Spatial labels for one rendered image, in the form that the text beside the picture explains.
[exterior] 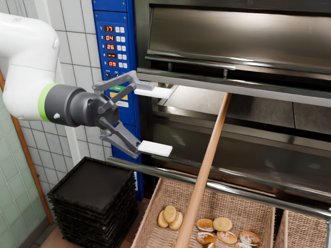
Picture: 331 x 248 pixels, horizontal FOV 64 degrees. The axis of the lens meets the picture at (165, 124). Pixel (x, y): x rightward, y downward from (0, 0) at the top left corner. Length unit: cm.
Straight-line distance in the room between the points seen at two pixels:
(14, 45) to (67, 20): 64
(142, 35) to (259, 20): 44
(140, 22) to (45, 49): 52
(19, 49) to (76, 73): 71
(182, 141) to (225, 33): 53
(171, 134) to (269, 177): 48
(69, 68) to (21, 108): 73
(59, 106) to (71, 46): 74
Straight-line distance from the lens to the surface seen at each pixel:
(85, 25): 123
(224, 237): 141
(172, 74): 94
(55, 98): 61
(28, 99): 65
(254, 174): 126
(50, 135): 170
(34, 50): 66
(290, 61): 100
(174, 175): 87
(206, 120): 115
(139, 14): 109
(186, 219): 72
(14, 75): 68
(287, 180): 127
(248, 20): 102
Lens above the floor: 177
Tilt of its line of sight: 32 degrees down
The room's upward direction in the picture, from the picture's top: straight up
